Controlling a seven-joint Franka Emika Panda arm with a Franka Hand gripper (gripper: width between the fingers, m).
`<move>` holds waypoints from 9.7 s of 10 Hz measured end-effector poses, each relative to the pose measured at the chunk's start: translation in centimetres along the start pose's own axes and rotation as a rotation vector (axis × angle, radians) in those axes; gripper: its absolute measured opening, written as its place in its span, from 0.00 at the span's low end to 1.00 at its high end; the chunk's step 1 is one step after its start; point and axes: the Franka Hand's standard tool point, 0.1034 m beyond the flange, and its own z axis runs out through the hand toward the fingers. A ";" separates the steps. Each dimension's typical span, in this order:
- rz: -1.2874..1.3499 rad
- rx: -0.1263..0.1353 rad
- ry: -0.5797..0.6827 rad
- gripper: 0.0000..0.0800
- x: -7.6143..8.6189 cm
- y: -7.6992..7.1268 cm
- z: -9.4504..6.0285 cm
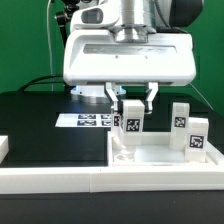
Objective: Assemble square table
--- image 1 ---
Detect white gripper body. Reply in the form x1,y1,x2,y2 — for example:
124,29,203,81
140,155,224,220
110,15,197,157
63,6,196,86

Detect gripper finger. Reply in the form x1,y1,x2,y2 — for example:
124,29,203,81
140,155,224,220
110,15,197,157
144,82,158,114
104,82,123,114

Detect white square tabletop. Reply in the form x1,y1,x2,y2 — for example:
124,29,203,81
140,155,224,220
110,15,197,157
107,132,224,167

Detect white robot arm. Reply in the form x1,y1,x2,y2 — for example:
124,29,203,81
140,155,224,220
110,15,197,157
63,0,204,112

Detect AprilTag base sheet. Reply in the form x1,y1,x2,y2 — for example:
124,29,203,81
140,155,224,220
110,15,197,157
55,113,112,128

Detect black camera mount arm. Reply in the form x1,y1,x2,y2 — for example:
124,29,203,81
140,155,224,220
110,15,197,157
55,0,80,45

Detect black cable bundle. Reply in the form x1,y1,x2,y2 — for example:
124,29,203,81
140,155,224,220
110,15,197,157
18,74,66,93

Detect grey cable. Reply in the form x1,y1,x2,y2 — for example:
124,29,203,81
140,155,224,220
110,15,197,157
45,0,56,93

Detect white U-shaped obstacle wall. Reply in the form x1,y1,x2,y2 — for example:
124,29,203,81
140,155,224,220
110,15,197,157
0,134,224,195

